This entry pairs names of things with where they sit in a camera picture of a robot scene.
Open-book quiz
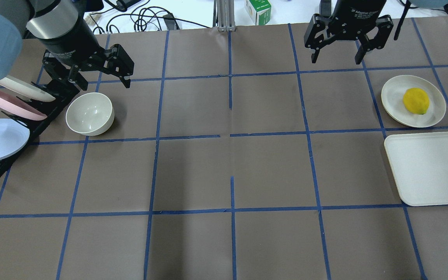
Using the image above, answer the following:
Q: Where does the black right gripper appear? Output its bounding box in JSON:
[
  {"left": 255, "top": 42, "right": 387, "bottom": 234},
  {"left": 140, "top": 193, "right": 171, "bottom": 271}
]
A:
[{"left": 304, "top": 0, "right": 394, "bottom": 65}]

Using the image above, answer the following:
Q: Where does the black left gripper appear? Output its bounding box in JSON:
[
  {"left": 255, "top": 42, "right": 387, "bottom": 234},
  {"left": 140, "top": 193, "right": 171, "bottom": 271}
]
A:
[{"left": 43, "top": 18, "right": 135, "bottom": 91}]

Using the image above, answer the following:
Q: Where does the white bowl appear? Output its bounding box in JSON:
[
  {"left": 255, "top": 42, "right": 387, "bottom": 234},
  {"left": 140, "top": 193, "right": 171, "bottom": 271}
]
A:
[{"left": 65, "top": 92, "right": 115, "bottom": 136}]

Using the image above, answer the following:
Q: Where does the yellow lemon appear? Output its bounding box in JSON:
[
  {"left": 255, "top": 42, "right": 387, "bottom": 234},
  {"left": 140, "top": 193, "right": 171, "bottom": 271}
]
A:
[{"left": 402, "top": 87, "right": 430, "bottom": 115}]

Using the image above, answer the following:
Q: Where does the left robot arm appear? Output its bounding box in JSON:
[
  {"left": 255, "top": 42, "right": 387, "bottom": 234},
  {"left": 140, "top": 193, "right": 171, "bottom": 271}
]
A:
[{"left": 0, "top": 0, "right": 135, "bottom": 90}]

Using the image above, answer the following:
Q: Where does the white round plate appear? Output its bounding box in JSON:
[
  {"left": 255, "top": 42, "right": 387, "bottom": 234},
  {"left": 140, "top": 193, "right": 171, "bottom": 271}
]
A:
[{"left": 381, "top": 75, "right": 446, "bottom": 128}]

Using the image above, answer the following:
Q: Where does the cream plate in rack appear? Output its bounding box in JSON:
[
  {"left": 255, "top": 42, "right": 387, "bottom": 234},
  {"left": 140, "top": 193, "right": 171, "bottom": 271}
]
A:
[{"left": 0, "top": 75, "right": 56, "bottom": 102}]

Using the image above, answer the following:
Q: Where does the green white box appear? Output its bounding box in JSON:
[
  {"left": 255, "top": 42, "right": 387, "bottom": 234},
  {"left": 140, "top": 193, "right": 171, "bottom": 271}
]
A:
[{"left": 244, "top": 0, "right": 272, "bottom": 26}]

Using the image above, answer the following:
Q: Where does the pink plate in rack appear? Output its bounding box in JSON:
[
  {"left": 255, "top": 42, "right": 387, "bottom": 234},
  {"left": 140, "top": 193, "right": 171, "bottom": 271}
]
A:
[{"left": 0, "top": 90, "right": 47, "bottom": 121}]

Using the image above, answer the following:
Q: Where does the black dish rack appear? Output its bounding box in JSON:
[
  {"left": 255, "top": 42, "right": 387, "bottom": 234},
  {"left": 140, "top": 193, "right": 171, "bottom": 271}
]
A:
[{"left": 0, "top": 80, "right": 80, "bottom": 177}]

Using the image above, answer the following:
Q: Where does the white rectangular tray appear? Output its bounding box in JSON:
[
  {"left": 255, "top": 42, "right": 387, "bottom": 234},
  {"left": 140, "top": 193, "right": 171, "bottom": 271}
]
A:
[{"left": 384, "top": 132, "right": 448, "bottom": 206}]

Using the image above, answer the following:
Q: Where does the black cable bundle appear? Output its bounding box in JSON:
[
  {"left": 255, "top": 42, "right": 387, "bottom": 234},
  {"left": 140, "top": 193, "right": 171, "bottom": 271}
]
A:
[{"left": 88, "top": 0, "right": 210, "bottom": 35}]

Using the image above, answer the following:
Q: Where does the aluminium frame post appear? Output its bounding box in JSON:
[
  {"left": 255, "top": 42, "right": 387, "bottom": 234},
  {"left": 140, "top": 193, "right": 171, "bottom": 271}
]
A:
[{"left": 213, "top": 0, "right": 236, "bottom": 32}]

